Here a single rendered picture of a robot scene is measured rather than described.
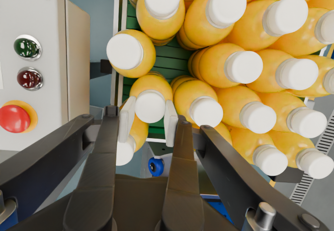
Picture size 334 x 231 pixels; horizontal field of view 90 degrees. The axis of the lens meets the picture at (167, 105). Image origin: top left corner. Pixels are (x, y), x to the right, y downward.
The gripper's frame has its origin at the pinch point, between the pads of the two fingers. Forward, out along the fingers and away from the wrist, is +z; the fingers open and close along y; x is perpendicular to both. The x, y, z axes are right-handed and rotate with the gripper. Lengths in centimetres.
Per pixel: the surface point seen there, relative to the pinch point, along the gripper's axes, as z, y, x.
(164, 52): 23.6, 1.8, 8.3
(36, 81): 2.9, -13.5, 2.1
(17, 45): 2.4, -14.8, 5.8
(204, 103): 2.4, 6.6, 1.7
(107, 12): 114, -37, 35
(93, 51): 114, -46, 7
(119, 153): 2.4, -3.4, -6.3
